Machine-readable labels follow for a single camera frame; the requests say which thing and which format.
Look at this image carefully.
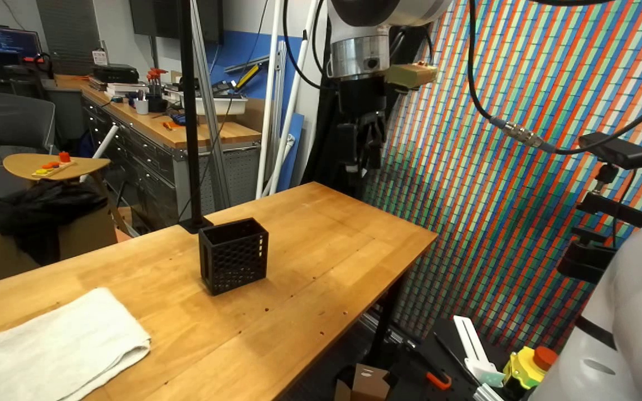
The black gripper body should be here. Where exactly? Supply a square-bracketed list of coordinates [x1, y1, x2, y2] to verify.
[332, 76, 393, 181]

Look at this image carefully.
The black perforated basket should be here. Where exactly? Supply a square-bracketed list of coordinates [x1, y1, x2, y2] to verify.
[197, 216, 271, 298]

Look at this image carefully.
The white towel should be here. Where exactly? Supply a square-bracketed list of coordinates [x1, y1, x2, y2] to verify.
[0, 285, 154, 401]

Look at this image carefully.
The black curtain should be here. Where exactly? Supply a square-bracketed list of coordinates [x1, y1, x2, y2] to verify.
[300, 43, 412, 201]

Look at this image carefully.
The white leaning pole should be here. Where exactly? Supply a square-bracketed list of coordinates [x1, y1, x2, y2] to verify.
[262, 26, 317, 199]
[255, 0, 287, 201]

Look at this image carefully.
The white tray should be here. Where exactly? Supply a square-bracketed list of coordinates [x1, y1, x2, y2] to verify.
[192, 94, 250, 117]

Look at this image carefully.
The grey metal strut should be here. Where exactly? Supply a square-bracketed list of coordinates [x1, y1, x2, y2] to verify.
[190, 0, 232, 211]

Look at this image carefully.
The colourful striped backdrop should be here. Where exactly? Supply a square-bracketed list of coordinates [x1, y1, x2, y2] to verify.
[364, 0, 642, 368]

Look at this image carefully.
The black vertical pole stand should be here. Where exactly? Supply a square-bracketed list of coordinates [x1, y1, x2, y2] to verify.
[179, 0, 216, 237]

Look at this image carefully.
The red topped spray bottle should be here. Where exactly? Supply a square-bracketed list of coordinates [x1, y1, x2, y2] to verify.
[148, 67, 170, 115]

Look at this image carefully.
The white aluminium bar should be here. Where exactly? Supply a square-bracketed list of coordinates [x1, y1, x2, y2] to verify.
[451, 314, 509, 390]

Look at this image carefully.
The small cardboard box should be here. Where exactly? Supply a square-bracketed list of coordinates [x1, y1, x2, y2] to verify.
[332, 363, 393, 401]

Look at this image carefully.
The yellow emergency stop button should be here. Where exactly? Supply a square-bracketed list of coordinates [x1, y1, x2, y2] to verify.
[502, 342, 562, 392]

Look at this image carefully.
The large cardboard box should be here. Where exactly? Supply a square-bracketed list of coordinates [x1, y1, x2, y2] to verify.
[0, 199, 133, 280]

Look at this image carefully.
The black bag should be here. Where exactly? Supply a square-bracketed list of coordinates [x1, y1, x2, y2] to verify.
[0, 181, 112, 266]

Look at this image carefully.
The dark office chair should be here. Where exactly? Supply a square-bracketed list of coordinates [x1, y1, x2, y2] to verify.
[0, 91, 61, 174]

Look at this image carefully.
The tan wrist camera mount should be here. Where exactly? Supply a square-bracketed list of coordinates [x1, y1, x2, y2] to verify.
[385, 63, 440, 91]

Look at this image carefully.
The black cable with connector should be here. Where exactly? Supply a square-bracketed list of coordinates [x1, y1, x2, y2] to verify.
[464, 0, 642, 159]

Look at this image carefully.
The black camera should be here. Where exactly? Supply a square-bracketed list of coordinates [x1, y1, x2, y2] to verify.
[577, 131, 642, 172]

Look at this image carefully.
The black camera stand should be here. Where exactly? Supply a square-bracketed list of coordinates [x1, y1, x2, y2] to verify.
[554, 162, 642, 285]

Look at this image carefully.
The orange handled clamp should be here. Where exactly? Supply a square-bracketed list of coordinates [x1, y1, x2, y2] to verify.
[421, 368, 458, 394]

